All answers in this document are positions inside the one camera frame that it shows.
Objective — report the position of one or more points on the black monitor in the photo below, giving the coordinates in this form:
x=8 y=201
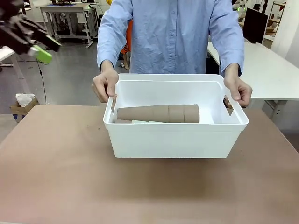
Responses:
x=254 y=24

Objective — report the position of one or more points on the person's right hand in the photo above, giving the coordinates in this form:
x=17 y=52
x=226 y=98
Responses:
x=104 y=86

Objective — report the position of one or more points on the person's left forearm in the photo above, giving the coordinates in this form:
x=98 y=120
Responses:
x=231 y=58

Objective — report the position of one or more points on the person's right forearm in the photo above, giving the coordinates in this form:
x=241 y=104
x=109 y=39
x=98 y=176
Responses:
x=109 y=53

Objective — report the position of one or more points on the white crumpled paper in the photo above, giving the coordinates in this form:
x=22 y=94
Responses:
x=24 y=98

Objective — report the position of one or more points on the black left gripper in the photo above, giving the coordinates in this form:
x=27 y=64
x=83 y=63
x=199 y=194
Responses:
x=9 y=23

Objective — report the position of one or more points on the white plastic basket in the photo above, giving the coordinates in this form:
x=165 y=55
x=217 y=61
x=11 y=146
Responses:
x=168 y=140

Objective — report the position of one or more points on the person in blue shirt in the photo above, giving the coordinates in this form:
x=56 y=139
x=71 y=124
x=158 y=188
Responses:
x=168 y=35

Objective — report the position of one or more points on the small cardboard box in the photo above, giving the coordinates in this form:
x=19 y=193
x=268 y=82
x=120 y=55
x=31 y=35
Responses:
x=23 y=110

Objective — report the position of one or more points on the person's left hand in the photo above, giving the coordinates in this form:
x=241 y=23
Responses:
x=239 y=89

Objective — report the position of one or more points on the grey frame work table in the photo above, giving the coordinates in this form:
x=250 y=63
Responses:
x=67 y=10

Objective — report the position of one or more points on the large white table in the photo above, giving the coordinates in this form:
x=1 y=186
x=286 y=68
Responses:
x=266 y=74

